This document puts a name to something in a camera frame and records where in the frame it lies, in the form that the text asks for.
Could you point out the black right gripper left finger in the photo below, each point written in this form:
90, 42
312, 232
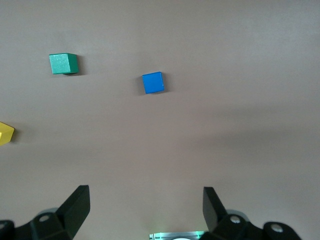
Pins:
72, 210

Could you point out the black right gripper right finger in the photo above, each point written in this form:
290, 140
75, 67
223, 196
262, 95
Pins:
212, 212

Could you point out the yellow block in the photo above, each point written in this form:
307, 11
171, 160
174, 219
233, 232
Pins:
5, 135

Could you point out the blue block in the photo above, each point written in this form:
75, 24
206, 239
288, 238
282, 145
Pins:
153, 83

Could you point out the green block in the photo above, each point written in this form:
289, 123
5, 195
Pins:
61, 63

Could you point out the aluminium right arm base plate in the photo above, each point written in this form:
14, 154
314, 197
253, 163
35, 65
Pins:
175, 235

